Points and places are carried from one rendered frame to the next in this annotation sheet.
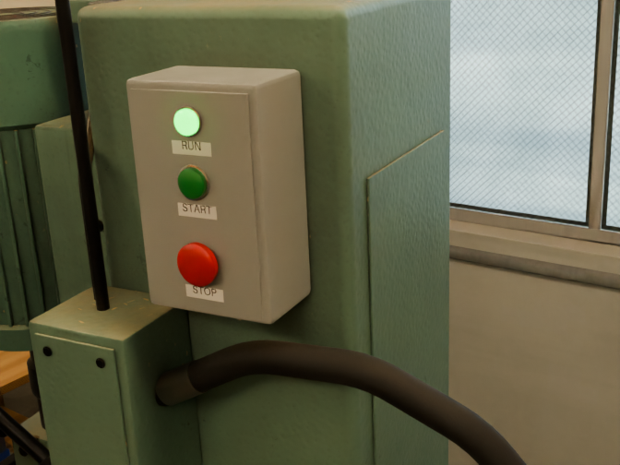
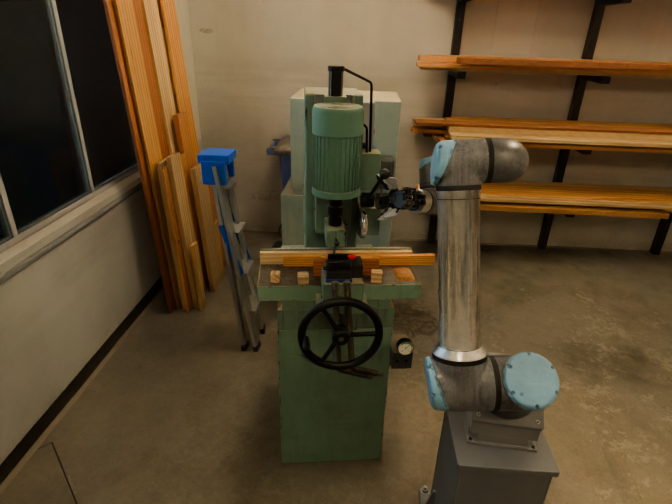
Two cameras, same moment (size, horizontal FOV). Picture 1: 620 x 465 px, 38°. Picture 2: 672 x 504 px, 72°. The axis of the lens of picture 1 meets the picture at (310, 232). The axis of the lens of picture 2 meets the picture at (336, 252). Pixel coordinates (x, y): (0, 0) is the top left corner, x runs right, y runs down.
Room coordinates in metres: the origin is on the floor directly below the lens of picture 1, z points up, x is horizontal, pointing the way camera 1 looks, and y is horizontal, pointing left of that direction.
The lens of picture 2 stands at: (1.74, 1.63, 1.73)
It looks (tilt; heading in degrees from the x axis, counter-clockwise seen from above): 26 degrees down; 237
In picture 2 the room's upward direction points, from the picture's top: 2 degrees clockwise
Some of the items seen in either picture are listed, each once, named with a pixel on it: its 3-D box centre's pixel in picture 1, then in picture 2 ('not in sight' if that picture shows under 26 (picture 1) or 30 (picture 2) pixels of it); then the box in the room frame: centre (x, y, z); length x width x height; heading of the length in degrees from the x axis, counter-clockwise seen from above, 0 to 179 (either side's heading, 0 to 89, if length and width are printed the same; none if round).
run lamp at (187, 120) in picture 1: (185, 122); not in sight; (0.56, 0.07, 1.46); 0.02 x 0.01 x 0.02; 62
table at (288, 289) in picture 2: not in sight; (339, 284); (0.90, 0.38, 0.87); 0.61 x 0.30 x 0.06; 152
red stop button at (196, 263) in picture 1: (196, 264); not in sight; (0.55, 0.08, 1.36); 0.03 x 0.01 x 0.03; 62
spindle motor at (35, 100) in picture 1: (28, 174); (337, 151); (0.86, 0.28, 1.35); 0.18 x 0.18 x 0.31
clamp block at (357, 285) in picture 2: not in sight; (341, 285); (0.94, 0.45, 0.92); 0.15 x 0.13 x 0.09; 152
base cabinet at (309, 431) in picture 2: not in sight; (328, 356); (0.81, 0.17, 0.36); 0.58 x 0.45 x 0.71; 62
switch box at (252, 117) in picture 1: (221, 191); (365, 120); (0.59, 0.06, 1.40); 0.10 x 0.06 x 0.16; 62
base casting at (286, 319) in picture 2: not in sight; (330, 281); (0.80, 0.17, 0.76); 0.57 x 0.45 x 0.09; 62
